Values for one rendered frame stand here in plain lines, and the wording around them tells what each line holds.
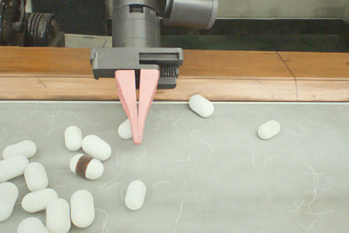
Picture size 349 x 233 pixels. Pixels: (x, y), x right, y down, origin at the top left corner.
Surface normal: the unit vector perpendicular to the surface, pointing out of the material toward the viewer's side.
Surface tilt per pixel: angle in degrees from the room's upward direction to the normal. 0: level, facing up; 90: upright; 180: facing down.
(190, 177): 0
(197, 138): 0
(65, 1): 86
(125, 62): 40
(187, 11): 91
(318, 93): 45
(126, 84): 61
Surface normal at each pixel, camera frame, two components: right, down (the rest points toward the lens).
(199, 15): 0.21, 0.56
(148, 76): 0.11, 0.07
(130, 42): -0.11, -0.29
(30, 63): 0.07, -0.84
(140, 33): 0.23, -0.29
